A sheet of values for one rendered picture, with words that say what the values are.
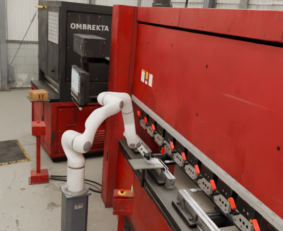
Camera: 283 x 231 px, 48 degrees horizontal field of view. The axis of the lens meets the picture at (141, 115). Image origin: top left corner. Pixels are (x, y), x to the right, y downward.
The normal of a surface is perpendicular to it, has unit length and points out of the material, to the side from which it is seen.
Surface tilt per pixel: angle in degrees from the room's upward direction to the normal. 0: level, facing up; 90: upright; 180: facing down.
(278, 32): 90
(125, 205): 90
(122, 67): 90
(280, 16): 90
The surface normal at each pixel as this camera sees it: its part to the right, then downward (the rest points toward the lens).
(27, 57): 0.49, 0.30
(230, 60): -0.94, 0.01
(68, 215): -0.26, 0.26
